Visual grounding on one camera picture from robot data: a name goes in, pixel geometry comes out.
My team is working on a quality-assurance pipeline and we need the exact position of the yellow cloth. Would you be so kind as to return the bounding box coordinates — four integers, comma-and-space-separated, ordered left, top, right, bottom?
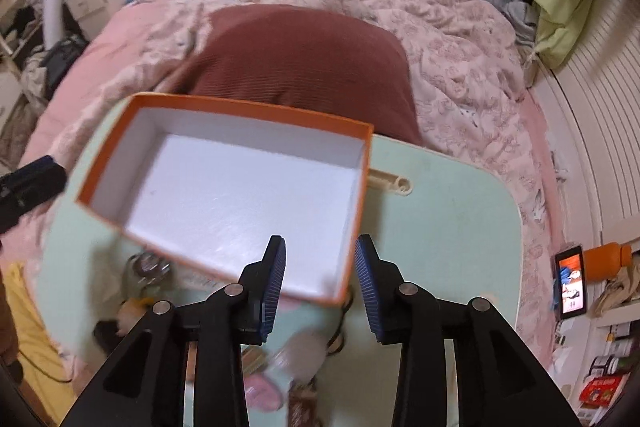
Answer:
1, 263, 76, 426

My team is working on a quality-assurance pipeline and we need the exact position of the smartphone with lit screen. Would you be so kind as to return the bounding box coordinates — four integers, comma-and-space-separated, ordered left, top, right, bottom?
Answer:
553, 246, 587, 321

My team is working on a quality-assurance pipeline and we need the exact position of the white cosmetic tube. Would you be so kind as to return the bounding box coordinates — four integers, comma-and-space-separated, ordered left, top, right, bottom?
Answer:
367, 169, 413, 196

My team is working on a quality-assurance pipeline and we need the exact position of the brown small carton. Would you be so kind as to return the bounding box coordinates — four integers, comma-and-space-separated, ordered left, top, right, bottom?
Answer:
286, 381, 321, 427

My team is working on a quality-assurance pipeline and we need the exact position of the pink floral duvet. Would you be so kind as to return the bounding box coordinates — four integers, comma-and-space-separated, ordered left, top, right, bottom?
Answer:
23, 0, 554, 363

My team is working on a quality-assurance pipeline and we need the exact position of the maroon corduroy pillow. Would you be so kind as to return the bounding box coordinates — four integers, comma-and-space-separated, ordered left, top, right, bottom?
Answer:
158, 4, 423, 145

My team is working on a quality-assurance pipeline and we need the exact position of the silver perfume bottle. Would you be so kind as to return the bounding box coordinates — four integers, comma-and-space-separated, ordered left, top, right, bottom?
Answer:
122, 251, 171, 295

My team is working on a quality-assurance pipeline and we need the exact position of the orange cardboard box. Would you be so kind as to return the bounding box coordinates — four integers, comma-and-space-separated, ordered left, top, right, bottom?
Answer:
77, 93, 373, 306

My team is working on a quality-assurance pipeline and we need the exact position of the pink jelly toy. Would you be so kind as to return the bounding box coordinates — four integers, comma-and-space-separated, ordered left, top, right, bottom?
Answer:
244, 373, 284, 413

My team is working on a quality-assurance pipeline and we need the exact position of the orange water bottle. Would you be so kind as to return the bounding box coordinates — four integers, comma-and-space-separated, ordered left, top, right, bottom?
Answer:
582, 243, 632, 283

